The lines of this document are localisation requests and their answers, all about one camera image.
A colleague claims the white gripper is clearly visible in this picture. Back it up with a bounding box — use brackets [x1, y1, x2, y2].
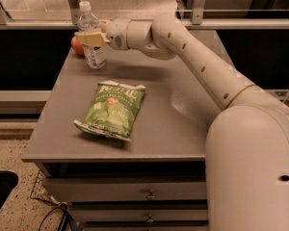
[75, 19, 130, 51]

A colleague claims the clear plastic water bottle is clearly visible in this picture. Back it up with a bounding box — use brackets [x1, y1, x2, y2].
[77, 1, 106, 68]

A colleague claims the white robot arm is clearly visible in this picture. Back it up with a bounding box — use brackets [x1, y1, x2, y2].
[76, 13, 289, 231]

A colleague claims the red apple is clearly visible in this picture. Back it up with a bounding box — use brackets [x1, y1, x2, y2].
[71, 37, 85, 57]

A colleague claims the green chip bag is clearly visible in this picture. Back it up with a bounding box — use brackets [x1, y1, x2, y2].
[74, 81, 145, 141]

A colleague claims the grey drawer cabinet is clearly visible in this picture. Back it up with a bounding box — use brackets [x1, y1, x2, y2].
[22, 49, 220, 231]

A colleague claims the top grey drawer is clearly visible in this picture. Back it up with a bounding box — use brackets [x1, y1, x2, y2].
[42, 178, 207, 202]

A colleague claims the grey drawer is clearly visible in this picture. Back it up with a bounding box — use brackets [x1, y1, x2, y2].
[68, 205, 208, 222]
[42, 178, 207, 202]

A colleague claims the black chair seat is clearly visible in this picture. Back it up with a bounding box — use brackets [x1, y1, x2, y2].
[0, 170, 20, 224]

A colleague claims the middle grey drawer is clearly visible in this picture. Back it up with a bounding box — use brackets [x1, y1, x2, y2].
[68, 205, 208, 222]

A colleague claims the metal railing frame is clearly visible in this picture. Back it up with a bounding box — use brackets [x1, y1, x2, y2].
[0, 0, 289, 30]

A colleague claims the wire basket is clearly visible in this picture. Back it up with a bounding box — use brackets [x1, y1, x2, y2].
[30, 170, 58, 205]

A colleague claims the black cable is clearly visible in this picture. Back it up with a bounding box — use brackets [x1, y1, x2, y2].
[38, 204, 75, 231]

